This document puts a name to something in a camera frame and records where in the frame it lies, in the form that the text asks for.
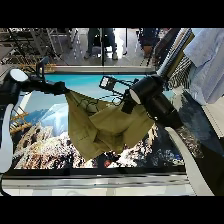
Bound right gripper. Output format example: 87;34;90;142
120;88;138;115

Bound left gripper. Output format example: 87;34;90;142
52;81;71;97

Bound olive green garment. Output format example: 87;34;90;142
64;89;156;162

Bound striped garment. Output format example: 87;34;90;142
167;54;193;91

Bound person's legs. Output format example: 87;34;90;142
83;27;120;62

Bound light blue shirt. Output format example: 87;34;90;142
182;27;224;106

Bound black cable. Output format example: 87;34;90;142
111;78;140;105

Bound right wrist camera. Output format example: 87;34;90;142
98;75;117;91

